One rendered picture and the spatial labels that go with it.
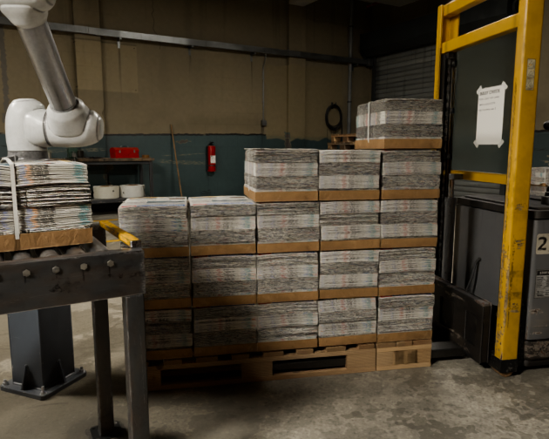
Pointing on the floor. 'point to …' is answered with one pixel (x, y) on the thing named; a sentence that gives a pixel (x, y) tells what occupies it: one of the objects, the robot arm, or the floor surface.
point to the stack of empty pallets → (342, 142)
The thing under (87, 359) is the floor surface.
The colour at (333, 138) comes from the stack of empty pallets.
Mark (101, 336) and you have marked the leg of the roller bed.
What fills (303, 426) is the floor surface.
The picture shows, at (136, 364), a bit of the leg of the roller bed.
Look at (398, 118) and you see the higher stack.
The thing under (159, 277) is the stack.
